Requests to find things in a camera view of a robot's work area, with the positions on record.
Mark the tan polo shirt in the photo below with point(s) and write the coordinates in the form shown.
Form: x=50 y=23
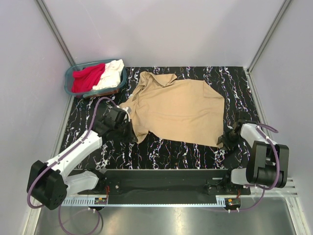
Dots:
x=185 y=110

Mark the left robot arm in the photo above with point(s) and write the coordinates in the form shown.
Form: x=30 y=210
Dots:
x=51 y=182

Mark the red shirt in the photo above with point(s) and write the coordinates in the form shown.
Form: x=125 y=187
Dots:
x=86 y=78

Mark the white shirt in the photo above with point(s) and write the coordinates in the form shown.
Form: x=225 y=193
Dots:
x=112 y=75

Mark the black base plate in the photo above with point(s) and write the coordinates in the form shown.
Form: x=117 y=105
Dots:
x=170 y=185

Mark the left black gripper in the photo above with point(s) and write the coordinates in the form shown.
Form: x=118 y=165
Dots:
x=131 y=136

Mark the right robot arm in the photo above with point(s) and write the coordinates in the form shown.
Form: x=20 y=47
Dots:
x=267 y=167

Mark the aluminium frame post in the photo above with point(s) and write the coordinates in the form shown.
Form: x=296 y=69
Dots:
x=55 y=31
x=277 y=19

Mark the left aluminium frame post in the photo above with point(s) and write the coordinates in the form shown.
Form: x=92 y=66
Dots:
x=55 y=31

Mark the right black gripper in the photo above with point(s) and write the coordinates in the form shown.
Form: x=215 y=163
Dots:
x=228 y=145

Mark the right aluminium frame post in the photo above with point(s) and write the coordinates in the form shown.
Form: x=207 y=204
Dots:
x=277 y=19

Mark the teal laundry basket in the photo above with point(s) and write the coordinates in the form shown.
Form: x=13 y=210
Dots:
x=103 y=92

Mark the white slotted cable duct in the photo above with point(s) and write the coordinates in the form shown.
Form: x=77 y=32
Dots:
x=94 y=202

